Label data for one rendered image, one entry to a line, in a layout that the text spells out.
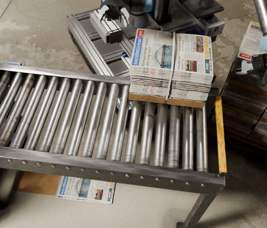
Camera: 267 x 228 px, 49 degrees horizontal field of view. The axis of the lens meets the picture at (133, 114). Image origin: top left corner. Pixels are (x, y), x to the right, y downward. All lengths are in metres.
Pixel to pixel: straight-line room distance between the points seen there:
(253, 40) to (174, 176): 1.03
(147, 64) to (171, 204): 1.09
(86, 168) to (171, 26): 1.18
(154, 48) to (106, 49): 1.26
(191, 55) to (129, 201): 1.11
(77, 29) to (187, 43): 1.55
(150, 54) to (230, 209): 1.25
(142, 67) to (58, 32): 1.99
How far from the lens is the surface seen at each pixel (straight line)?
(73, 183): 2.15
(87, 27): 2.90
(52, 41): 3.13
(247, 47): 1.89
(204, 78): 1.36
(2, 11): 3.65
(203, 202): 1.52
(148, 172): 1.29
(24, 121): 1.49
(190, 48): 1.47
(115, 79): 1.59
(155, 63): 1.35
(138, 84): 1.41
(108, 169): 1.29
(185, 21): 2.15
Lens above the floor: 1.96
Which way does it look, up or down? 53 degrees down
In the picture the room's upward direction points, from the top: 4 degrees clockwise
